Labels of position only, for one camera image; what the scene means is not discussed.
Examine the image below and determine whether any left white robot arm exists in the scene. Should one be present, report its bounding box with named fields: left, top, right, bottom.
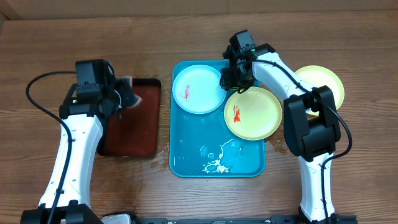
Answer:
left=21, top=59, right=141, bottom=223

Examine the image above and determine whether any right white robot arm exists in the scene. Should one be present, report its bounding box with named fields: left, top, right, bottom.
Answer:
left=220, top=30, right=341, bottom=223

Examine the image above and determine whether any green plate with ketchup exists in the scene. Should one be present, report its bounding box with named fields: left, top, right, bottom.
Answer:
left=224, top=87, right=282, bottom=141

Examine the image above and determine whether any black tray with red water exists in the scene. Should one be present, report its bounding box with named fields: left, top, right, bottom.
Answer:
left=97, top=78, right=161, bottom=159

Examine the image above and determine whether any light blue plate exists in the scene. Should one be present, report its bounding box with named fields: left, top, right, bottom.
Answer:
left=172, top=65, right=226, bottom=114

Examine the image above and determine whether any dark green scrub sponge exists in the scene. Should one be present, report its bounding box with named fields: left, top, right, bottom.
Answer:
left=119, top=77, right=142, bottom=109

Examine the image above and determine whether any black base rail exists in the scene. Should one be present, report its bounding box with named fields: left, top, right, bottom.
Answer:
left=101, top=214, right=358, bottom=224

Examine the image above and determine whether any teal plastic serving tray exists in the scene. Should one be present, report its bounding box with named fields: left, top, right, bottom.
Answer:
left=169, top=60, right=266, bottom=179

